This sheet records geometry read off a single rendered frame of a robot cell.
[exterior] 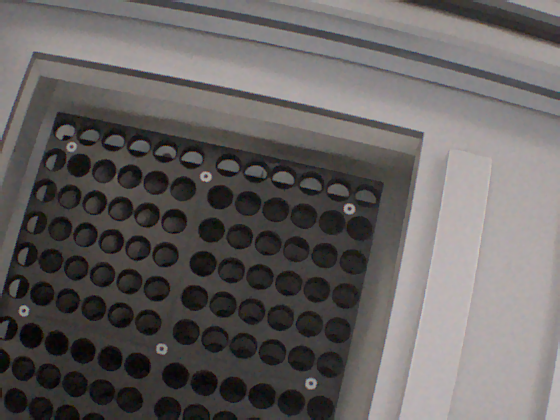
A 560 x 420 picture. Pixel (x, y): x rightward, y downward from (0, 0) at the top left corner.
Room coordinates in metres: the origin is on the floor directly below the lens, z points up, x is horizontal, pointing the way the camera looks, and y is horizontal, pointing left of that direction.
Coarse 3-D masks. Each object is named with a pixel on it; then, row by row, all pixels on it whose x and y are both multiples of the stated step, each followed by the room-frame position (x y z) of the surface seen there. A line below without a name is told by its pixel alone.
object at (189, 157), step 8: (80, 136) 0.25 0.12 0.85; (88, 136) 0.25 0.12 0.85; (96, 136) 0.25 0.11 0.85; (112, 136) 0.25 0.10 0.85; (112, 144) 0.25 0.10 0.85; (120, 144) 0.25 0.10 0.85; (136, 144) 0.25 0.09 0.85; (144, 144) 0.25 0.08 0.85; (160, 152) 0.25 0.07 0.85; (168, 152) 0.25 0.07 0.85; (184, 160) 0.24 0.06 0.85; (192, 160) 0.24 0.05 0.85; (200, 160) 0.24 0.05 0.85; (224, 168) 0.24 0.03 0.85; (232, 168) 0.24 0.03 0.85; (248, 168) 0.24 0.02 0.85; (256, 168) 0.24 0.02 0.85; (256, 176) 0.24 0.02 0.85
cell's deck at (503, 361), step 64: (0, 0) 0.28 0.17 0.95; (0, 64) 0.24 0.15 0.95; (64, 64) 0.25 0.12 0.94; (128, 64) 0.25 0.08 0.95; (192, 64) 0.25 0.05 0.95; (256, 64) 0.26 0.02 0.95; (320, 64) 0.26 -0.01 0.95; (0, 128) 0.20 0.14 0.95; (320, 128) 0.24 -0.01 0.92; (384, 128) 0.24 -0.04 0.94; (448, 128) 0.24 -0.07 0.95; (512, 128) 0.25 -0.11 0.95; (512, 192) 0.21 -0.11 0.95; (512, 256) 0.18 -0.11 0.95; (384, 320) 0.15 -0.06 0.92; (512, 320) 0.15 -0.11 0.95; (384, 384) 0.11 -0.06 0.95; (512, 384) 0.12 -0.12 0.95
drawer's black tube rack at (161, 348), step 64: (64, 192) 0.19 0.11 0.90; (128, 192) 0.20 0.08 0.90; (192, 192) 0.21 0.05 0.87; (256, 192) 0.21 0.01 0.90; (64, 256) 0.16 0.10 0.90; (128, 256) 0.16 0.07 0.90; (192, 256) 0.17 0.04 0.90; (256, 256) 0.18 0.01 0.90; (320, 256) 0.19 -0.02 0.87; (0, 320) 0.12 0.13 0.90; (64, 320) 0.13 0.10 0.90; (128, 320) 0.14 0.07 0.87; (192, 320) 0.14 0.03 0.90; (256, 320) 0.15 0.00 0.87; (320, 320) 0.15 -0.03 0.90; (0, 384) 0.08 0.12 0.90; (64, 384) 0.09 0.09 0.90; (128, 384) 0.10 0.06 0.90; (192, 384) 0.11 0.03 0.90; (256, 384) 0.11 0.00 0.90; (320, 384) 0.12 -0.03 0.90
